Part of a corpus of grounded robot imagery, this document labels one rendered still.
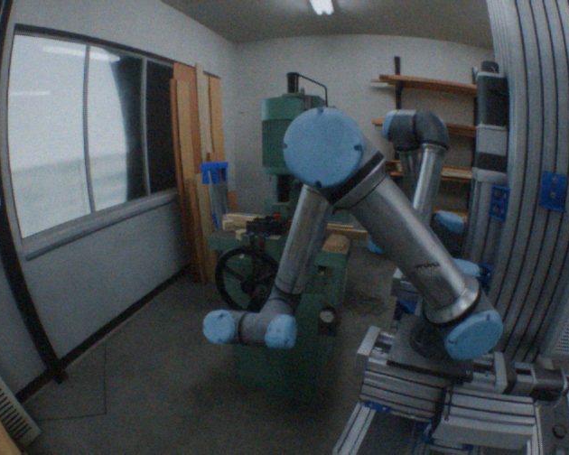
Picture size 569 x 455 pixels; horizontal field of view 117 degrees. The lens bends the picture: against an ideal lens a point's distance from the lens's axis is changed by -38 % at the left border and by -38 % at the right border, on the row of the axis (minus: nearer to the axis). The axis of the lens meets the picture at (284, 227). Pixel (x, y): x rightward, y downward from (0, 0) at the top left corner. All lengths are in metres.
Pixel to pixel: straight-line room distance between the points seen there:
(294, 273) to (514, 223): 0.58
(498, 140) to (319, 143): 0.59
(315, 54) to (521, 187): 3.15
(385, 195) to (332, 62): 3.21
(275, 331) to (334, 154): 0.36
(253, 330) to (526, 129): 0.80
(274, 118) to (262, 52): 2.77
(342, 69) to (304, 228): 3.07
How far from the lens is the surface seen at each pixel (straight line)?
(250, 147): 3.69
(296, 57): 3.67
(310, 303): 1.15
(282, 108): 1.09
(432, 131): 0.91
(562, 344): 0.98
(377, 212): 0.41
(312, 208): 0.56
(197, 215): 2.54
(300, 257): 0.60
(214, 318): 0.60
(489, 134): 0.85
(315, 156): 0.38
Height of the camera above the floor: 1.29
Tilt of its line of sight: 17 degrees down
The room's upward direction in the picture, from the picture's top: straight up
